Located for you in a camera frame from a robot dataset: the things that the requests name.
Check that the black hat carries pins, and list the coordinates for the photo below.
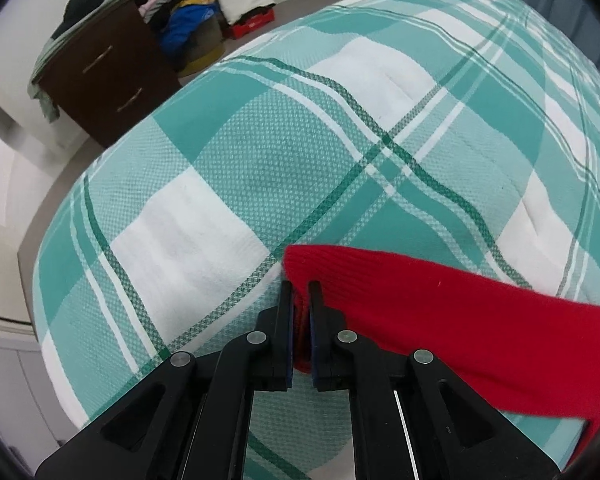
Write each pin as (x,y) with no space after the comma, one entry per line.
(82,5)

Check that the white folded cloth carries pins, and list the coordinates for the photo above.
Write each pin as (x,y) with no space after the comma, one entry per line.
(242,0)

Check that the red knit garment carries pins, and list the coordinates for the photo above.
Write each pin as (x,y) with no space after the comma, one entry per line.
(445,320)

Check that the red plastic crate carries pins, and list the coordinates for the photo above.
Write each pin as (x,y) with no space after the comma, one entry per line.
(252,22)

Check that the green plaid bed blanket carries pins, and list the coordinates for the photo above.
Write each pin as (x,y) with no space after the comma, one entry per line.
(280,160)

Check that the brown wooden dresser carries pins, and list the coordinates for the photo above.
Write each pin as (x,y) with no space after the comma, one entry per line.
(110,85)

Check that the pile of mixed clothes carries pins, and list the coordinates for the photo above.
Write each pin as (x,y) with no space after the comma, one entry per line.
(180,0)

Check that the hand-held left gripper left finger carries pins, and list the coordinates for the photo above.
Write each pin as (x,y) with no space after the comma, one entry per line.
(286,340)

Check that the brown laundry basket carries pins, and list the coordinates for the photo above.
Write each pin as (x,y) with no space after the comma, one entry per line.
(200,42)

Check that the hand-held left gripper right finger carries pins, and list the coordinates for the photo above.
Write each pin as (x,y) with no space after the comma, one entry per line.
(316,340)

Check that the grey-blue curtain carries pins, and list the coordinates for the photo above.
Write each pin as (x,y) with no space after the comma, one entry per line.
(587,10)

